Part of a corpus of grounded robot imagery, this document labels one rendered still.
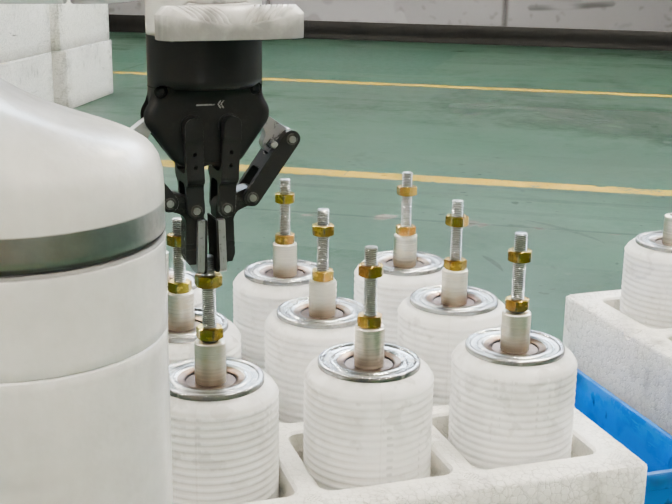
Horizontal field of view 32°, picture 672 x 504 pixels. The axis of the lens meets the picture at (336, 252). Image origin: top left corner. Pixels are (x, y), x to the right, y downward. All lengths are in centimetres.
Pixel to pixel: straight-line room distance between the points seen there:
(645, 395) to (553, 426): 29
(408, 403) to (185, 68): 28
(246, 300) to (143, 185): 71
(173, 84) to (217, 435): 24
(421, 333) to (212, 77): 33
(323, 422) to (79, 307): 53
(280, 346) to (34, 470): 61
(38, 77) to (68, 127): 323
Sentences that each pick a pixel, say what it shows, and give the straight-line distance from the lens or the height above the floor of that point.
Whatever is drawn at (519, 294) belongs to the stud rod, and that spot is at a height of 30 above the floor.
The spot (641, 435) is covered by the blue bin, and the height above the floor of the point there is 10.
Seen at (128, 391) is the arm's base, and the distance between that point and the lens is 34.
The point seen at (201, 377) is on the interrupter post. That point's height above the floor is 26.
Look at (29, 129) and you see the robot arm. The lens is 33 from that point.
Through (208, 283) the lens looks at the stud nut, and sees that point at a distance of 80.
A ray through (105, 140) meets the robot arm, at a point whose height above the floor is 50.
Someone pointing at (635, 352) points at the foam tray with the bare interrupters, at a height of 16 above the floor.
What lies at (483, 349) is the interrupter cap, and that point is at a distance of 89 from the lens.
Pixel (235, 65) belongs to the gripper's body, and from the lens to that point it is 74.
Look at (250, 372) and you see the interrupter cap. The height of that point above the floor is 25.
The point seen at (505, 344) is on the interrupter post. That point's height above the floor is 26.
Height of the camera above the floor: 56
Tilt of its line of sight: 16 degrees down
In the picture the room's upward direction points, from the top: 1 degrees clockwise
